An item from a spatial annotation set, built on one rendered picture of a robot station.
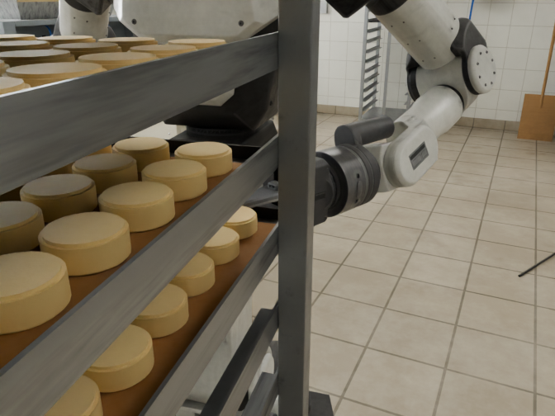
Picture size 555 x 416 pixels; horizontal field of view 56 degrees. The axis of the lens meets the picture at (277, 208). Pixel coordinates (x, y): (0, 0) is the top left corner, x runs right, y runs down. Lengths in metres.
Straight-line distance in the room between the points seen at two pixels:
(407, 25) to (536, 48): 4.85
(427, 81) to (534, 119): 4.57
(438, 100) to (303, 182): 0.43
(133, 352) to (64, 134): 0.19
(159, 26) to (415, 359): 1.63
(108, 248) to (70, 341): 0.08
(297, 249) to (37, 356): 0.34
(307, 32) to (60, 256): 0.27
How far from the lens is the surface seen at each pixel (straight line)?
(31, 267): 0.28
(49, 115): 0.20
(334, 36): 5.99
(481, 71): 0.91
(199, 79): 0.31
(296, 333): 0.56
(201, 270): 0.44
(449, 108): 0.87
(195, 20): 0.78
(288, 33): 0.46
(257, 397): 0.62
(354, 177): 0.66
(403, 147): 0.72
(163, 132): 2.03
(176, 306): 0.40
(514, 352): 2.27
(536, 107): 5.48
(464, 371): 2.10
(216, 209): 0.35
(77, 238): 0.31
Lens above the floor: 1.28
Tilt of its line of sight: 22 degrees down
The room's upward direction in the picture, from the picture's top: straight up
